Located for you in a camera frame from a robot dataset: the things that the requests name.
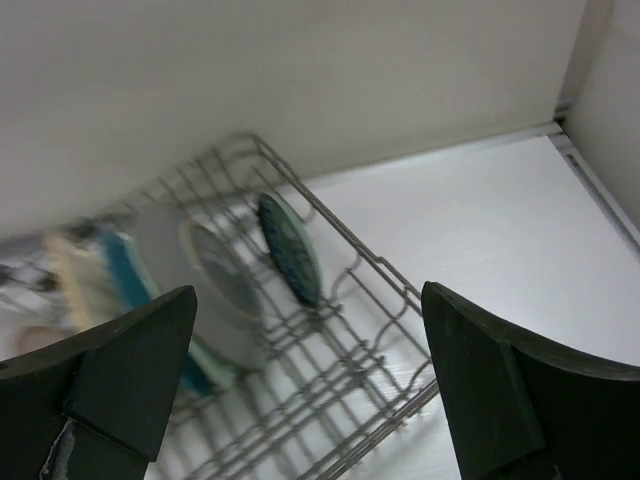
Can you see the teal scalloped plate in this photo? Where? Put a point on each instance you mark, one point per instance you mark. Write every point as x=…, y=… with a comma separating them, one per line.
x=133, y=294

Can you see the square woven bamboo plate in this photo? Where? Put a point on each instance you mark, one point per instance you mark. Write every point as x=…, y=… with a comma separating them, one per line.
x=84, y=282

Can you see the grey wire dish rack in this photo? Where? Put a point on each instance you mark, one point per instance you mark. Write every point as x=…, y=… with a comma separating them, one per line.
x=341, y=379

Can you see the grey plate with deer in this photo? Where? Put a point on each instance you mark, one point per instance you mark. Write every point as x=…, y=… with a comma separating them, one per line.
x=176, y=250

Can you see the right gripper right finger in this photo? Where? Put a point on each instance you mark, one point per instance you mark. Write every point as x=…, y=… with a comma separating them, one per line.
x=522, y=406

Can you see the mint green floral plate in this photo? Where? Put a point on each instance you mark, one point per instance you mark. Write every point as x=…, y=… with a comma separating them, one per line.
x=221, y=374

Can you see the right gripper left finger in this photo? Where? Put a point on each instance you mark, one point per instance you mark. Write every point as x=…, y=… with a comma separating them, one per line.
x=96, y=405

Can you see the small blue patterned plate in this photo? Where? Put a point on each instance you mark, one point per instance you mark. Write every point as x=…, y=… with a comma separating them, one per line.
x=290, y=247

